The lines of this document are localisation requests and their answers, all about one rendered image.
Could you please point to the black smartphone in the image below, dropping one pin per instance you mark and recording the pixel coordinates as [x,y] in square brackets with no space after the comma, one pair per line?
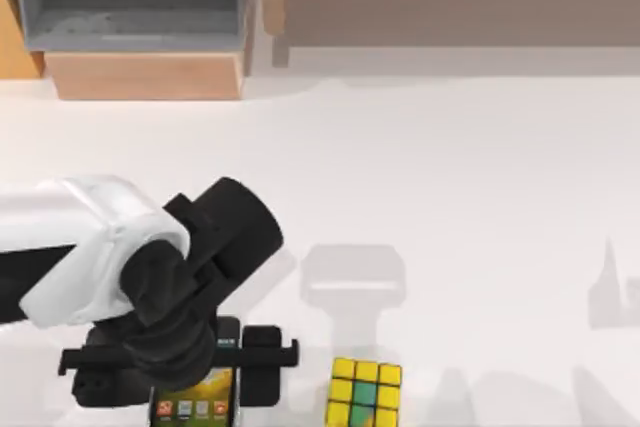
[197,404]

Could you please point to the yellow and green puzzle cube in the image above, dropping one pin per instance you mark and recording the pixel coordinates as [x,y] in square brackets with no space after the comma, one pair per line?
[364,394]

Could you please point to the pale wooden drawer front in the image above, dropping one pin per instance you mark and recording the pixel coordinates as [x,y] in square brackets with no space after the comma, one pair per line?
[145,74]

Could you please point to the grey pierced drawer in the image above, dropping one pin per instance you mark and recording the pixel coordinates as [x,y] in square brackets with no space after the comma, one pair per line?
[135,12]

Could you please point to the wooden cupboard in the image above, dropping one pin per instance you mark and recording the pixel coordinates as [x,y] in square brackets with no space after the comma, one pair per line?
[15,32]

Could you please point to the wooden open shelf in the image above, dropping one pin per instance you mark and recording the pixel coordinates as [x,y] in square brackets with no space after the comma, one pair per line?
[450,12]

